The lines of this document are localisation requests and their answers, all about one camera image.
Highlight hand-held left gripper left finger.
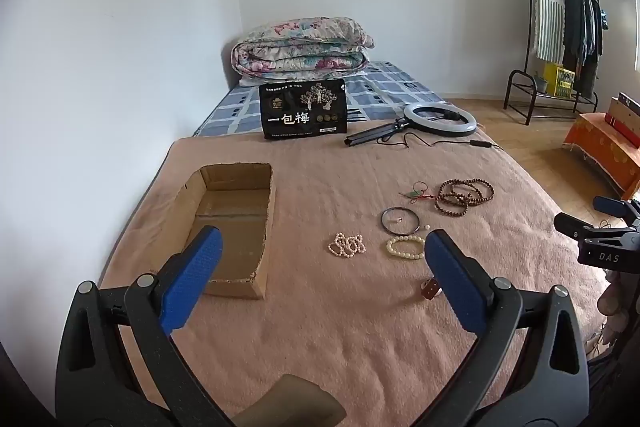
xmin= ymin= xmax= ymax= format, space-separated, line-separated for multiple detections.
xmin=55 ymin=224 xmax=236 ymax=427

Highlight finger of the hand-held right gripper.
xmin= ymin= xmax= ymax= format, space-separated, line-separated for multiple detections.
xmin=553 ymin=213 xmax=608 ymax=242
xmin=593 ymin=195 xmax=640 ymax=226

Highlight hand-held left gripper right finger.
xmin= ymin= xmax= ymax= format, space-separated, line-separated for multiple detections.
xmin=405 ymin=229 xmax=591 ymax=427

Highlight brown cord bracelet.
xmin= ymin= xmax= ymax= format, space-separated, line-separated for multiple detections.
xmin=419 ymin=278 xmax=442 ymax=303

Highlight cream bead bracelet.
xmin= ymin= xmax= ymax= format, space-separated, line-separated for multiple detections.
xmin=385 ymin=234 xmax=427 ymax=262

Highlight brown wooden bead necklace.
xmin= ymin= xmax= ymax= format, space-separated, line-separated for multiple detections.
xmin=434 ymin=178 xmax=496 ymax=215

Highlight cardboard box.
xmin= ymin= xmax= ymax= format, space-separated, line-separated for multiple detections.
xmin=172 ymin=163 xmax=277 ymax=300

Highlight dark thin bangle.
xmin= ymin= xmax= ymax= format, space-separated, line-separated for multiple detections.
xmin=380 ymin=206 xmax=421 ymax=237

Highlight green pendant with red cord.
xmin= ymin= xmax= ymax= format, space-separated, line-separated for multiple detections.
xmin=399 ymin=181 xmax=443 ymax=206

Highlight white pearl bracelet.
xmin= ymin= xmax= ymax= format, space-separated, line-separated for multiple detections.
xmin=327 ymin=232 xmax=367 ymax=259

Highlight person's right hand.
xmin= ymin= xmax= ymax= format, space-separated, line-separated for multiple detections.
xmin=596 ymin=277 xmax=632 ymax=350

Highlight orange cloth covered box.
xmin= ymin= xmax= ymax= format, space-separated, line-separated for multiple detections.
xmin=564 ymin=112 xmax=640 ymax=200

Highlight red flat box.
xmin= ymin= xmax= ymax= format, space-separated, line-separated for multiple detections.
xmin=605 ymin=93 xmax=640 ymax=132

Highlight yellow crate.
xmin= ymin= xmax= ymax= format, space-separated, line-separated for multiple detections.
xmin=542 ymin=63 xmax=576 ymax=98

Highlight pink blanket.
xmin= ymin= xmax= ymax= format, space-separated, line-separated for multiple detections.
xmin=97 ymin=134 xmax=608 ymax=427

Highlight black metal clothes rack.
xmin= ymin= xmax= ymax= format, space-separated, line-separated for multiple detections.
xmin=502 ymin=0 xmax=608 ymax=126

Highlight blue checked bedsheet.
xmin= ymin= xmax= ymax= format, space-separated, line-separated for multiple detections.
xmin=192 ymin=60 xmax=451 ymax=138

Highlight dark hanging clothes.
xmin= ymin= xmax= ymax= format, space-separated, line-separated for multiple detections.
xmin=562 ymin=0 xmax=603 ymax=95

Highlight black printed bag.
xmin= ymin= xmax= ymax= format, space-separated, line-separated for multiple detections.
xmin=259 ymin=80 xmax=349 ymax=140

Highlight white pillow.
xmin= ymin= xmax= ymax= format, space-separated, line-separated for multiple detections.
xmin=239 ymin=74 xmax=311 ymax=88

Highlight striped hanging cloth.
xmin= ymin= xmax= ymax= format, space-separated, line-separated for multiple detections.
xmin=530 ymin=0 xmax=568 ymax=58

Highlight folded floral quilt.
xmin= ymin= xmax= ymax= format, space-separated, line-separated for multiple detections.
xmin=231 ymin=16 xmax=376 ymax=80

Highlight black ring light cable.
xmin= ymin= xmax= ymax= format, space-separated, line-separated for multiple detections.
xmin=402 ymin=133 xmax=503 ymax=152

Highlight ring light with tripod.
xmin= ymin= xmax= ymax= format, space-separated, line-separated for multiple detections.
xmin=345 ymin=102 xmax=478 ymax=148

